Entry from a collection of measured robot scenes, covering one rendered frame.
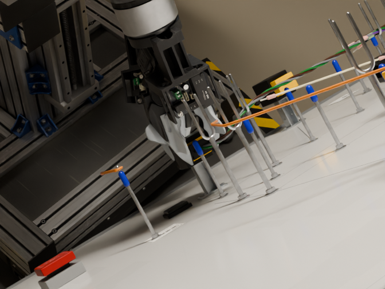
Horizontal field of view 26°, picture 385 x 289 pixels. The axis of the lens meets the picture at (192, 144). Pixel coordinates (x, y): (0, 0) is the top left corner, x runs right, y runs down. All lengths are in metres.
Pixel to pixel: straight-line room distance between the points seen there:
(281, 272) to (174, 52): 0.48
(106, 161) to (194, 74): 1.38
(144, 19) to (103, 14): 1.79
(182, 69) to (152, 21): 0.07
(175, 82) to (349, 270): 0.56
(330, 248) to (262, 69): 2.36
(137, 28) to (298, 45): 2.04
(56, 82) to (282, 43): 1.04
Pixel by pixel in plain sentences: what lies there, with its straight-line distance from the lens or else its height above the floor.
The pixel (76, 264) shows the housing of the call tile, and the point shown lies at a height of 1.12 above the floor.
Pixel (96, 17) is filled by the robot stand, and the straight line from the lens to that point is 2.82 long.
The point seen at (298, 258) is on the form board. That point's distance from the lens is 0.63.
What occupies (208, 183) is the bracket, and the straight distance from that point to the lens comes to 1.24.
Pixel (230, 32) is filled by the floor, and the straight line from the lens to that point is 3.08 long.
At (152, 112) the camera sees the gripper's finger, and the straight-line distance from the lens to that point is 1.12.
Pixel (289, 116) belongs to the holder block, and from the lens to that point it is 1.55.
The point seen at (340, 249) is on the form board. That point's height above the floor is 1.60.
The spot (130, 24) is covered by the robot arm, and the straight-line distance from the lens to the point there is 1.04.
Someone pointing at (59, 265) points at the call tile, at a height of 1.13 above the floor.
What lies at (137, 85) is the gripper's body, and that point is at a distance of 1.31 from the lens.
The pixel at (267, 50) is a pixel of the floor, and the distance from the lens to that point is 3.02.
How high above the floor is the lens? 2.09
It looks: 50 degrees down
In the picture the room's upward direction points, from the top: straight up
